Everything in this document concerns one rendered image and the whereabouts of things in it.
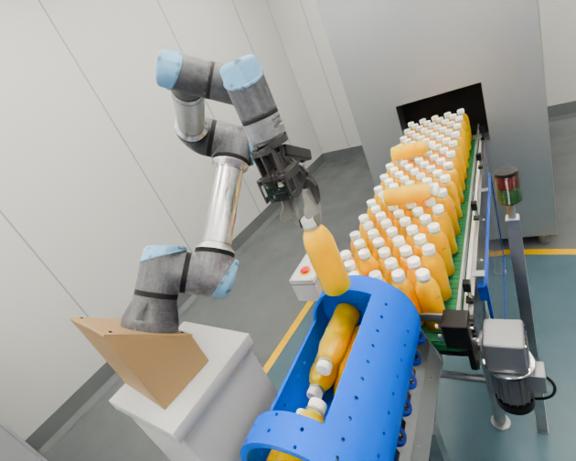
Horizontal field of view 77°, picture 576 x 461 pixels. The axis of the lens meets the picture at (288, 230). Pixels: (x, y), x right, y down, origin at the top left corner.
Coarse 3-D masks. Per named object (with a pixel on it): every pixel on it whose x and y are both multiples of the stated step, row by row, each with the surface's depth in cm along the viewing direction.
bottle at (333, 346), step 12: (336, 312) 101; (348, 312) 100; (336, 324) 96; (348, 324) 97; (324, 336) 95; (336, 336) 93; (348, 336) 95; (324, 348) 92; (336, 348) 91; (336, 360) 91
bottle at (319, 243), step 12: (312, 228) 81; (324, 228) 82; (312, 240) 81; (324, 240) 81; (312, 252) 82; (324, 252) 81; (336, 252) 84; (312, 264) 85; (324, 264) 83; (336, 264) 84; (324, 276) 85; (336, 276) 84; (348, 276) 88; (324, 288) 87; (336, 288) 86; (348, 288) 87
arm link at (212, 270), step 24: (216, 120) 112; (216, 144) 109; (240, 144) 110; (216, 168) 111; (240, 168) 111; (216, 192) 107; (216, 216) 105; (216, 240) 103; (192, 264) 99; (216, 264) 100; (192, 288) 99; (216, 288) 100
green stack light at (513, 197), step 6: (498, 192) 109; (504, 192) 107; (510, 192) 106; (516, 192) 106; (498, 198) 110; (504, 198) 108; (510, 198) 107; (516, 198) 107; (504, 204) 109; (510, 204) 108
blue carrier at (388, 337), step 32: (352, 288) 92; (384, 288) 92; (320, 320) 107; (384, 320) 84; (416, 320) 92; (352, 352) 77; (384, 352) 79; (288, 384) 91; (352, 384) 71; (384, 384) 74; (288, 416) 67; (352, 416) 67; (384, 416) 70; (256, 448) 77; (288, 448) 62; (320, 448) 62; (352, 448) 63; (384, 448) 67
